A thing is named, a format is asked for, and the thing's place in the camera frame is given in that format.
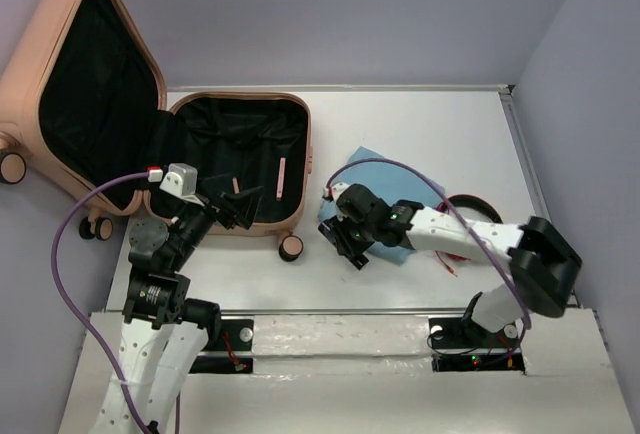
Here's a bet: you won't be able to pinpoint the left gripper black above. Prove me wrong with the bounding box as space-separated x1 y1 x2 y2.
169 171 265 268

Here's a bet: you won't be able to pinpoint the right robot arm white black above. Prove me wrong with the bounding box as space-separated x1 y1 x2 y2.
319 183 582 349

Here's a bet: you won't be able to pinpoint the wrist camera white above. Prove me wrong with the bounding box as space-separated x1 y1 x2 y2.
323 181 350 202
147 163 204 206

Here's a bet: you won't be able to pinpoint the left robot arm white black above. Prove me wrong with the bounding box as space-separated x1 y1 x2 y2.
91 188 262 433

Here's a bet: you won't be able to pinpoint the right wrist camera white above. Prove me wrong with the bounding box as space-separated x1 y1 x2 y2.
323 181 350 202

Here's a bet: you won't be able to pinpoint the red black headphones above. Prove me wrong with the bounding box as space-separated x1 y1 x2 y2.
435 194 503 277

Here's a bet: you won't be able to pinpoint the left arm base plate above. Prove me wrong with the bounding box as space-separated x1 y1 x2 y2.
190 318 254 375

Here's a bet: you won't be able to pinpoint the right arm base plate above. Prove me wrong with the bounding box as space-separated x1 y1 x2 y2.
426 317 526 373

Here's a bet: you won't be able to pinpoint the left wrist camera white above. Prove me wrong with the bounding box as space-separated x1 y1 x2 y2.
147 163 204 206

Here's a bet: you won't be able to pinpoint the pink hard-shell suitcase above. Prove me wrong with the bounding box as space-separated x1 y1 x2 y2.
1 0 312 262

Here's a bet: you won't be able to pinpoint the pink flat stick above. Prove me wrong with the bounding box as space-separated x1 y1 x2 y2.
275 157 286 201

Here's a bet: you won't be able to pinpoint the light blue cloth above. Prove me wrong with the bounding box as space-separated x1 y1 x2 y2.
318 146 441 265

